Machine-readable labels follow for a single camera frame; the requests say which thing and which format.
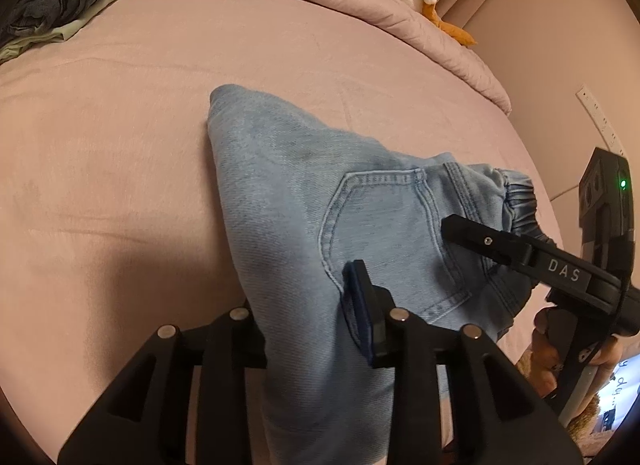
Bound pink bed sheet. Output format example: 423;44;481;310
0;0;563;465

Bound white printed cloth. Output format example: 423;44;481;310
582;355;632;448

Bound pale green folded garment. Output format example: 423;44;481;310
0;0;132;64

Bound light blue denim pants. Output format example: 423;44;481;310
206;84;557;465

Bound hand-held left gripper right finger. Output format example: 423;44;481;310
341;260;584;465

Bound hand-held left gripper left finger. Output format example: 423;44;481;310
57;307;268;465

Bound person's right hand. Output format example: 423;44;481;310
531;307;622;393

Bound white wall power strip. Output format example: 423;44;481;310
575;84;627;158

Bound white cable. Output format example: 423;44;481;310
549;182;582;204

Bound pink comforter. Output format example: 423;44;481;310
127;0;513;117

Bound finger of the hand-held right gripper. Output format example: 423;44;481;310
440;214;601;307

